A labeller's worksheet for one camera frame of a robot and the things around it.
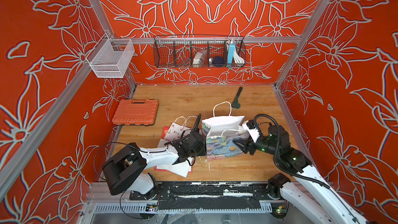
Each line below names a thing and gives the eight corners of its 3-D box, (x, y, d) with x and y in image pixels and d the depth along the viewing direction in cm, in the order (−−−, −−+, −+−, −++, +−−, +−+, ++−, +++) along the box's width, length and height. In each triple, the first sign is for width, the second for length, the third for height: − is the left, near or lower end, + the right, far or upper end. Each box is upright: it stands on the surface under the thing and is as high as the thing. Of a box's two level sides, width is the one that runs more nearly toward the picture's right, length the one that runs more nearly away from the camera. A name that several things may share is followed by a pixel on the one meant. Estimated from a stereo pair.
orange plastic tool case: (114, 126, 98) (110, 122, 94) (123, 104, 110) (120, 99, 106) (154, 126, 98) (152, 121, 94) (159, 103, 110) (157, 99, 106)
